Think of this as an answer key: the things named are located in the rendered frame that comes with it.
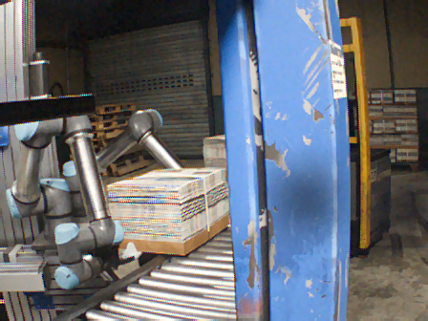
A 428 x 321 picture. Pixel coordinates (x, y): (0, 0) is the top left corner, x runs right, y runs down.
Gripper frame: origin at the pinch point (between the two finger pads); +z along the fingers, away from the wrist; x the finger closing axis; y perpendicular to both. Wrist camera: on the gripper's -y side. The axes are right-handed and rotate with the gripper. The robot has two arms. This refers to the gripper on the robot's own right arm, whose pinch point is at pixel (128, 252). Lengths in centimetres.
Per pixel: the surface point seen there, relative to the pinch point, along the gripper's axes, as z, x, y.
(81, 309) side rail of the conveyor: -45.8, -16.1, -0.5
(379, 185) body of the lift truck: 251, -64, -31
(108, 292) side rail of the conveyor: -33.6, -16.1, -0.4
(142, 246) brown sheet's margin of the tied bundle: -0.9, -7.4, 3.2
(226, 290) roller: -20, -46, -3
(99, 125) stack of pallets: 548, 445, 45
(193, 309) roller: -33, -42, -3
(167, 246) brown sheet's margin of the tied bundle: -0.8, -17.2, 3.1
